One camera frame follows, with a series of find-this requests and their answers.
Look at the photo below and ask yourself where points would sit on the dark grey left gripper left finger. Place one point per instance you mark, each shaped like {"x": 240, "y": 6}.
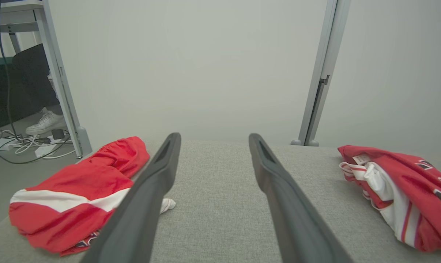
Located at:
{"x": 140, "y": 212}

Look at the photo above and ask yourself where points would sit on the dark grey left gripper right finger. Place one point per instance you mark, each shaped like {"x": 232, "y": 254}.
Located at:
{"x": 297, "y": 226}

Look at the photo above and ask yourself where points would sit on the red white striped shorts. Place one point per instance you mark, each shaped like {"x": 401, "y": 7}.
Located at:
{"x": 78, "y": 179}

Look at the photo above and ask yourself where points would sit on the red white Bulls jersey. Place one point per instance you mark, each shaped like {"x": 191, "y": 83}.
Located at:
{"x": 407, "y": 179}

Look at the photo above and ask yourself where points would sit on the white power strip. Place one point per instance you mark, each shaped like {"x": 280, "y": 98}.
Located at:
{"x": 46, "y": 149}

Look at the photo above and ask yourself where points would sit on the black power adapter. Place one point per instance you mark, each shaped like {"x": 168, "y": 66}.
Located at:
{"x": 58, "y": 134}

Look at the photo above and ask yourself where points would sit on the white sneaker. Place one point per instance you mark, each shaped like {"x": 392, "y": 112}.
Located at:
{"x": 46, "y": 122}

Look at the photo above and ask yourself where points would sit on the grey metal partition post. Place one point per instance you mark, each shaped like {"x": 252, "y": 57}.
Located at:
{"x": 327, "y": 54}

